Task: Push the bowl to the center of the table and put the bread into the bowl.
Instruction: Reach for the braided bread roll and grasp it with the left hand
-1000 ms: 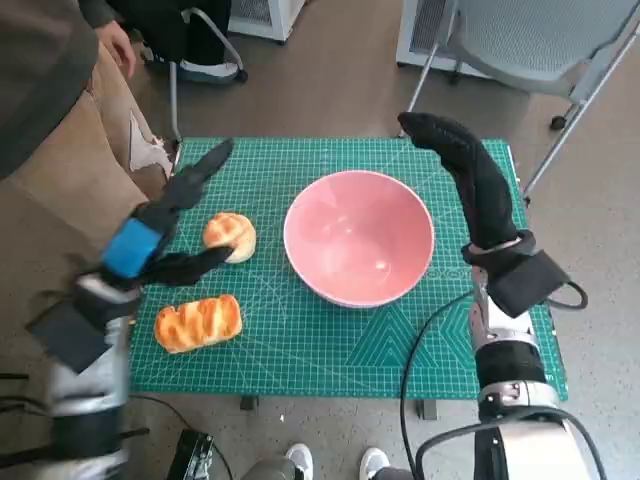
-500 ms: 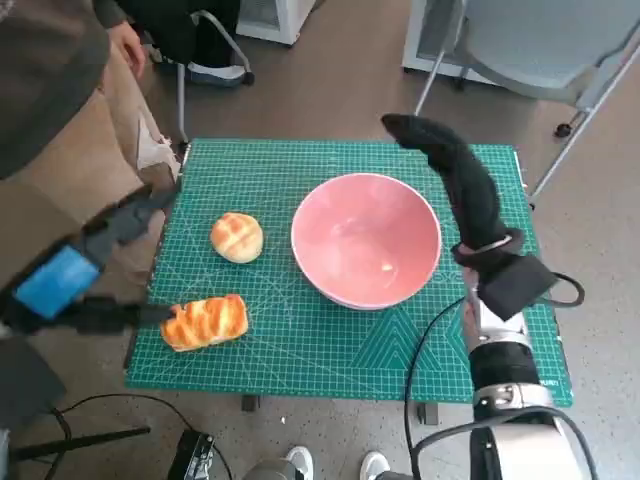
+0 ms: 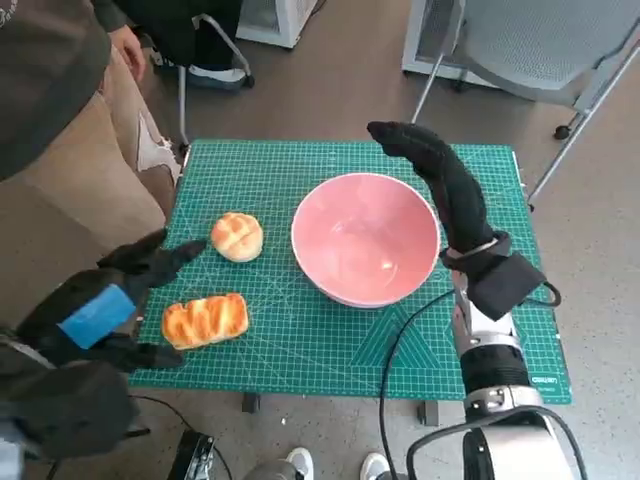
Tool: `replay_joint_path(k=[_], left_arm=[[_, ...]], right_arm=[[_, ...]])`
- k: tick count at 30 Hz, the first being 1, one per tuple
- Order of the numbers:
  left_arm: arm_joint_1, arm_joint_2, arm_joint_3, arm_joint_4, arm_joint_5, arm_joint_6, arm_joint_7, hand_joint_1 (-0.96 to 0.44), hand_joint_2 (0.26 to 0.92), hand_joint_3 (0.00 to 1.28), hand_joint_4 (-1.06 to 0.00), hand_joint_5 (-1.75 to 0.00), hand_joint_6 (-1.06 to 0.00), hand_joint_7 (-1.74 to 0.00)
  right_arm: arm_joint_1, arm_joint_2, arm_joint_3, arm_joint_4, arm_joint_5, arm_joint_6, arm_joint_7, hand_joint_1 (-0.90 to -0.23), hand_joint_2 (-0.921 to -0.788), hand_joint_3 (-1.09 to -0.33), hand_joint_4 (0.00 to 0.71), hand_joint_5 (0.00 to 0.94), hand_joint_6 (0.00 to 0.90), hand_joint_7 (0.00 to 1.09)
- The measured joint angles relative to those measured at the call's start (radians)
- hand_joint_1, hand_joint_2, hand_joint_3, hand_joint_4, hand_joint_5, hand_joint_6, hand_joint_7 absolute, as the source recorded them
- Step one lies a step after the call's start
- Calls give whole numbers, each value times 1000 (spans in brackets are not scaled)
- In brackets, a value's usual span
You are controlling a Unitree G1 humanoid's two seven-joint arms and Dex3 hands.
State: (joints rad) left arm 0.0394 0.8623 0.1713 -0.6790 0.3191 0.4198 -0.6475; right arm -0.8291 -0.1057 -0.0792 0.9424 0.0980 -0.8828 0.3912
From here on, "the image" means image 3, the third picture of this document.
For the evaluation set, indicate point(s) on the pink bowl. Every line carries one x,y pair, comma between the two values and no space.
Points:
365,240

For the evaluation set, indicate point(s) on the grey rounded robot leg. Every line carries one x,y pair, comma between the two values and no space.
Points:
272,472

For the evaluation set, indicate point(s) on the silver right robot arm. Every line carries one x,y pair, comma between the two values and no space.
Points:
495,365

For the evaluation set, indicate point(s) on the round toy bread bun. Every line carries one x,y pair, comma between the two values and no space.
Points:
237,235

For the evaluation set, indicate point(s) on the person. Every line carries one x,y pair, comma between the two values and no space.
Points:
50,150
200,30

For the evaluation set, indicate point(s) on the white mesh cabinet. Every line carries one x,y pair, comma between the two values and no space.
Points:
275,20
430,35

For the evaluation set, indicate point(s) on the rectangular striped toy bread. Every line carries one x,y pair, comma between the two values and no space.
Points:
205,322

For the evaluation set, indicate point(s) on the metal frame office chair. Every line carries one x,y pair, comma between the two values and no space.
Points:
182,100

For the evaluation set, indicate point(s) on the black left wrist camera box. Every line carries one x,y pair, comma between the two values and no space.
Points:
65,405

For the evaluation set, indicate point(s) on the white shoe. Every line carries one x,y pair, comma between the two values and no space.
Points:
300,462
374,465

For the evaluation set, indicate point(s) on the black device with connectors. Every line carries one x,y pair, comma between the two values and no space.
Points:
192,455

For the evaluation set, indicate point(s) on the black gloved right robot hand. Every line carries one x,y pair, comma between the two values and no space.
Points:
450,185

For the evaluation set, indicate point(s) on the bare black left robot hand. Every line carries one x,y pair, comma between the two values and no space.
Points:
95,315

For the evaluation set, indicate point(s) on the person's hand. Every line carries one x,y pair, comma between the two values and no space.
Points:
127,50

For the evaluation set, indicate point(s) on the grey mesh chair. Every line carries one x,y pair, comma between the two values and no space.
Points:
540,45

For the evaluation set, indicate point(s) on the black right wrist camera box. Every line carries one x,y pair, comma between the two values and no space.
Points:
505,285

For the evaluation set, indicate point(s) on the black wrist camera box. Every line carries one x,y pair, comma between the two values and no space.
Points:
65,405
505,285

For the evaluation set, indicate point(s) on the black table bracket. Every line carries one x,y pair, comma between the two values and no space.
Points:
251,404
429,414

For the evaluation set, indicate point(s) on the green cutting mat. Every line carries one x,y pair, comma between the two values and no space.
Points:
280,325

